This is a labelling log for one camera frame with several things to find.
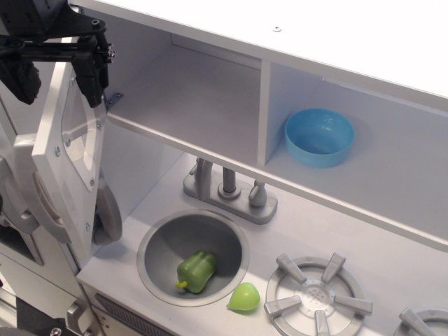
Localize grey round toy sink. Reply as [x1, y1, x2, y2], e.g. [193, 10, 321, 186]
[137, 209, 249, 307]

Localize white toy microwave door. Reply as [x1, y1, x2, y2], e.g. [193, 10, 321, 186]
[32, 62, 106, 256]

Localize grey fridge door handle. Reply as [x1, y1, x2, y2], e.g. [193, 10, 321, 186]
[1, 134, 71, 244]

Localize light green toy fruit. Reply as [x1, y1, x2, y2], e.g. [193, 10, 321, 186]
[226, 282, 260, 312]

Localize grey toy faucet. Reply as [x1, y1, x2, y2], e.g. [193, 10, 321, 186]
[183, 157, 278, 225]

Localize green toy bell pepper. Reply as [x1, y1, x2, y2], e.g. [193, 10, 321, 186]
[175, 250, 216, 294]

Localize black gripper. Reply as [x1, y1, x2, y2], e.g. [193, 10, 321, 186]
[1, 6, 114, 108]

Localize blue plastic bowl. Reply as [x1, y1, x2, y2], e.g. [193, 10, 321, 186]
[284, 108, 355, 168]

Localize white toy kitchen cabinet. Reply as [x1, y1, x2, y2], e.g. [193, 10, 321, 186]
[0, 0, 448, 336]

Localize grey toy wall phone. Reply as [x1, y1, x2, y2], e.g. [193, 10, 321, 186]
[92, 176, 123, 246]

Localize grey toy stove burner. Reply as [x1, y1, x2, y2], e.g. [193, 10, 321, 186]
[264, 253, 373, 335]

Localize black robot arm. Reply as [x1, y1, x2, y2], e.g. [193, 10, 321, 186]
[1, 1, 114, 108]

